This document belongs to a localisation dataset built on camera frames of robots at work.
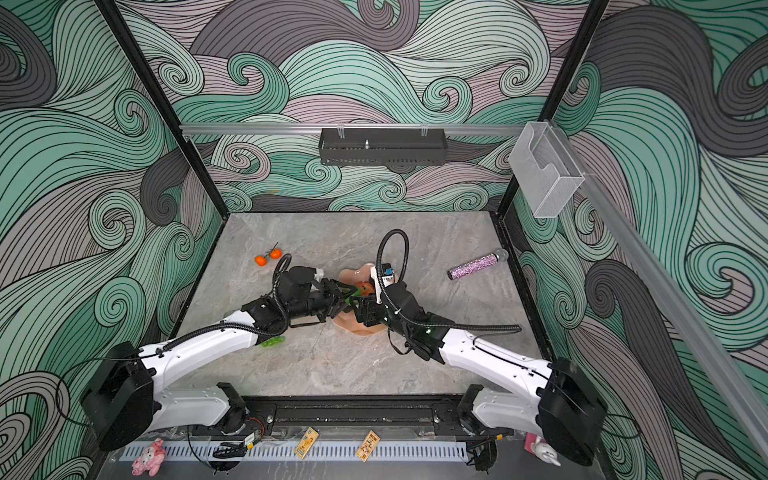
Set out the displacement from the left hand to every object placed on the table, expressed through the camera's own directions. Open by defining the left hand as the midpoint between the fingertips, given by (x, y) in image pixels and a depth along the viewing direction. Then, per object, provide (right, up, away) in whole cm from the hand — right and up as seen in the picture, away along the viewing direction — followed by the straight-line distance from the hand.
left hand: (359, 292), depth 77 cm
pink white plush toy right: (+41, -32, -12) cm, 53 cm away
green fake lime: (0, 0, +1) cm, 1 cm away
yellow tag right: (+3, -35, -8) cm, 36 cm away
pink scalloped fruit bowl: (-5, -10, +11) cm, 16 cm away
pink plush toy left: (-46, -36, -11) cm, 59 cm away
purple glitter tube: (+48, +8, +27) cm, 56 cm away
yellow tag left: (-12, -35, -8) cm, 38 cm away
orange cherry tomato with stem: (-32, +9, +30) cm, 45 cm away
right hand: (0, -2, 0) cm, 2 cm away
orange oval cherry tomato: (-37, +6, +27) cm, 46 cm away
